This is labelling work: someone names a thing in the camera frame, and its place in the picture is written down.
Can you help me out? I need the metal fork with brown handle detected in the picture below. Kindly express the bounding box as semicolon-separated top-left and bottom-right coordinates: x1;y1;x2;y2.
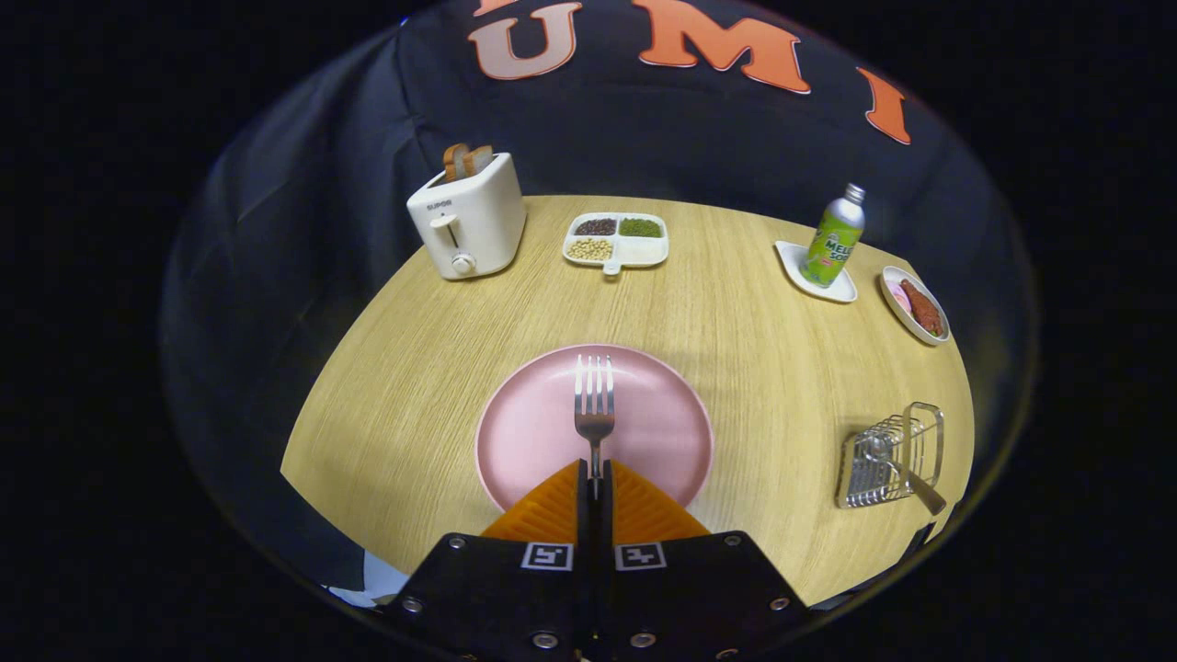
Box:
575;355;616;502

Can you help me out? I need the white oval food plate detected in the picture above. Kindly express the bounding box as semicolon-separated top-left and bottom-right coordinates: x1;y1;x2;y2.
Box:
880;266;952;347

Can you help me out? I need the metal spoon with brown handle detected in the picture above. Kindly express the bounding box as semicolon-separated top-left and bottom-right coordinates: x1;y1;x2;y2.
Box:
864;432;948;516

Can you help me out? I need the pink round plate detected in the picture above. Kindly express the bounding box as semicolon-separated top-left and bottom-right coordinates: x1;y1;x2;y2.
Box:
474;345;714;513

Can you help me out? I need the white divided snack tray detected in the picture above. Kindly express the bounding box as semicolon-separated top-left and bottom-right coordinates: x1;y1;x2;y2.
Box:
562;212;669;277

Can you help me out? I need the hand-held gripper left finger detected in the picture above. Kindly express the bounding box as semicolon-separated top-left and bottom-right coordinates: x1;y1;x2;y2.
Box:
382;460;595;658

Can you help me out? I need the red-brown meat piece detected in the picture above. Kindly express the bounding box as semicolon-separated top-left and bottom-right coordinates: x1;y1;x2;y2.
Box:
899;280;945;337

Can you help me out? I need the green soda bottle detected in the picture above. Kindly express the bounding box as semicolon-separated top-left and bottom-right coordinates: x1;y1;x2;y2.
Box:
799;183;866;289

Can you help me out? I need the metal wire basket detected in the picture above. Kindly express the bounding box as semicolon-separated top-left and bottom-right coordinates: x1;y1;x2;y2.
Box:
835;402;945;509

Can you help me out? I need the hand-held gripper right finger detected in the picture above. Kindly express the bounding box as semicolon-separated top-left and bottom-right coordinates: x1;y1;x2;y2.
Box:
601;460;812;658

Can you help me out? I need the white square coaster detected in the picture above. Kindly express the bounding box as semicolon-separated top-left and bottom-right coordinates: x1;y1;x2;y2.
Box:
774;240;858;304

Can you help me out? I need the black backdrop cloth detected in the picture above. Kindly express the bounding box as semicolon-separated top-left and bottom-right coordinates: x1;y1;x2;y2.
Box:
156;0;1040;589

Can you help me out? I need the white toaster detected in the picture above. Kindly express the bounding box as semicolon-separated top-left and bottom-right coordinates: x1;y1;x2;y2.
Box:
406;152;527;281

